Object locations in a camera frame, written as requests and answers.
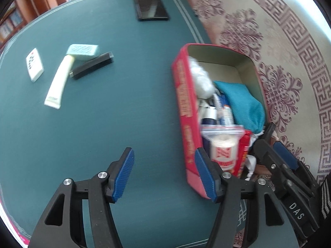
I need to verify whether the light teal small box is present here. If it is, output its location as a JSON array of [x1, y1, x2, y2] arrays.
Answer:
[[66, 44, 99, 61]]

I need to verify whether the red tin box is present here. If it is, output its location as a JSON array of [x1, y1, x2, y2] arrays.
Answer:
[[172, 43, 270, 198]]

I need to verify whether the black flat case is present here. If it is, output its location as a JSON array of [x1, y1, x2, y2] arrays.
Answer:
[[133, 0, 170, 21]]

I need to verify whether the teal table mat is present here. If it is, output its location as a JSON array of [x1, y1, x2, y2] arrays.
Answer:
[[0, 0, 249, 248]]

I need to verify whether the wooden bookshelf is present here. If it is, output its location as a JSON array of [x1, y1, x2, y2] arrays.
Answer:
[[1, 0, 29, 51]]

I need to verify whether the teal cloth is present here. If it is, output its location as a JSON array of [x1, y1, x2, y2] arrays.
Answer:
[[214, 81, 265, 134]]

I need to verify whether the white crumpled plastic bag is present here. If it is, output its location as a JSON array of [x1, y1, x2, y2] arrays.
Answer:
[[188, 56, 215, 99]]

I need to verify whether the white remote control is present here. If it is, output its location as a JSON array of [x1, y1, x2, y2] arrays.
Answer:
[[26, 48, 44, 82]]

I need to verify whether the white cream tube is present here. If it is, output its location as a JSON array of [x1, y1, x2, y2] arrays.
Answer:
[[44, 55, 75, 109]]

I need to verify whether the blue white tube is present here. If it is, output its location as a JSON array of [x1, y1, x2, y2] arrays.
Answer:
[[198, 93, 235, 126]]

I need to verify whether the black rectangular trimmer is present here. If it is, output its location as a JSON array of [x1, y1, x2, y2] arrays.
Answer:
[[69, 52, 113, 80]]

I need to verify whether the bagged white bandage roll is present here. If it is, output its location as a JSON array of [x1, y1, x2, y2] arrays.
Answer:
[[200, 125, 245, 171]]

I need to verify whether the red snack packet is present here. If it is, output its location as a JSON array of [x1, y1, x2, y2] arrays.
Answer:
[[229, 130, 252, 178]]

